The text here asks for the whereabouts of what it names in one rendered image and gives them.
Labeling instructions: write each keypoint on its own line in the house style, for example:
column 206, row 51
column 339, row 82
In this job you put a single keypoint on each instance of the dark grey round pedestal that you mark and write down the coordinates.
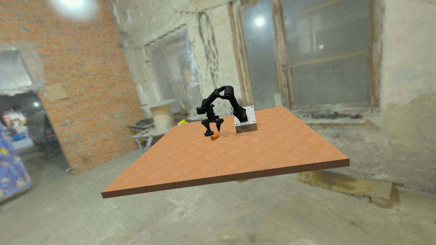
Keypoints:
column 208, row 133

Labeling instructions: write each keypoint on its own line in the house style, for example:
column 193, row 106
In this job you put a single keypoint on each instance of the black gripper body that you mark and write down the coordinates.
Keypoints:
column 211, row 118

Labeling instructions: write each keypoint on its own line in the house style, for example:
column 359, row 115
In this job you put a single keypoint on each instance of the orange knob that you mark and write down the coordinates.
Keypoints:
column 215, row 136

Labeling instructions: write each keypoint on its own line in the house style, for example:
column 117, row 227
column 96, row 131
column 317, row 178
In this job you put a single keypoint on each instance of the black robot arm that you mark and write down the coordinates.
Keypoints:
column 207, row 107

